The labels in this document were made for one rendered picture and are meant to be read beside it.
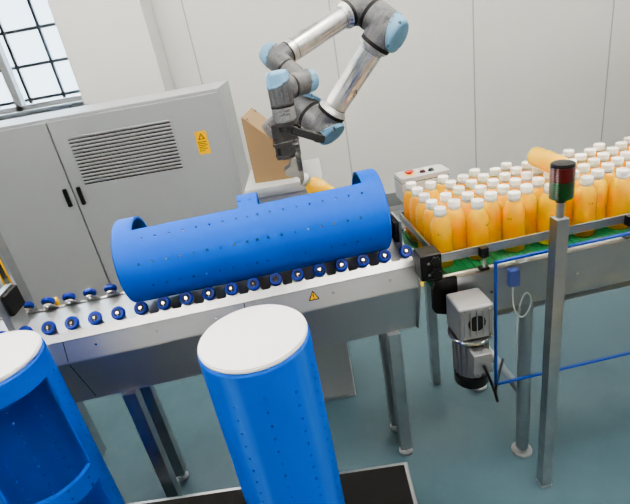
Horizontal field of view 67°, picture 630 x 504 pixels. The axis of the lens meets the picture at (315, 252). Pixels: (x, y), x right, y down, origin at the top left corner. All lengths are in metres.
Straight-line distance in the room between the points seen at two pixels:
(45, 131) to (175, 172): 0.80
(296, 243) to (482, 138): 3.39
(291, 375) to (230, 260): 0.51
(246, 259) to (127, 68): 2.90
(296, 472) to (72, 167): 2.60
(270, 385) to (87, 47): 3.53
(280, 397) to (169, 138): 2.29
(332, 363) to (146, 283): 1.11
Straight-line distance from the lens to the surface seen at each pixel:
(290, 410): 1.21
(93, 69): 4.31
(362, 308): 1.69
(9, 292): 1.88
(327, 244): 1.53
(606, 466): 2.31
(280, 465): 1.31
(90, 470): 1.74
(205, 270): 1.55
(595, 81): 5.06
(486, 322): 1.58
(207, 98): 3.11
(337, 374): 2.42
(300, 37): 1.75
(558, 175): 1.45
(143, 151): 3.26
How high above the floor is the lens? 1.70
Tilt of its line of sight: 25 degrees down
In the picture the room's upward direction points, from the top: 10 degrees counter-clockwise
